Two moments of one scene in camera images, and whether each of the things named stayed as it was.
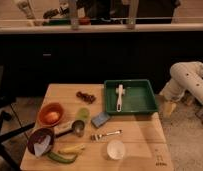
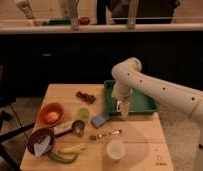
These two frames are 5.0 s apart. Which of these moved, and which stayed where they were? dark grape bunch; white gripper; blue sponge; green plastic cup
Moved: white gripper
Stayed: dark grape bunch; green plastic cup; blue sponge
